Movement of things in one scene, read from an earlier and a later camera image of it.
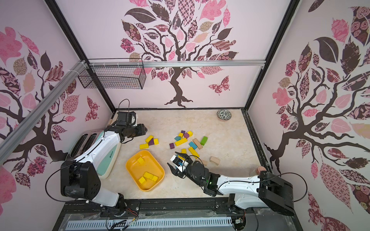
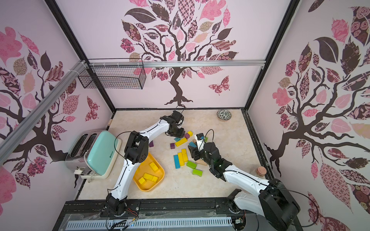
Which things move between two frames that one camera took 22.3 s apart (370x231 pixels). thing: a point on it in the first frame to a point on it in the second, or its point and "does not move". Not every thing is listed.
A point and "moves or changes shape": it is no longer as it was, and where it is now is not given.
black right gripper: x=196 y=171 to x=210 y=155
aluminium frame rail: x=11 y=139 does not move
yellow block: x=141 y=180 does not move
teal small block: x=192 y=145 does not move
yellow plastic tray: x=145 y=170 does not move
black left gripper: x=142 y=130 to x=180 y=135
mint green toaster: x=83 y=140 does not move
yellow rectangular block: x=149 y=138 moves or changes shape
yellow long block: x=151 y=176 does not move
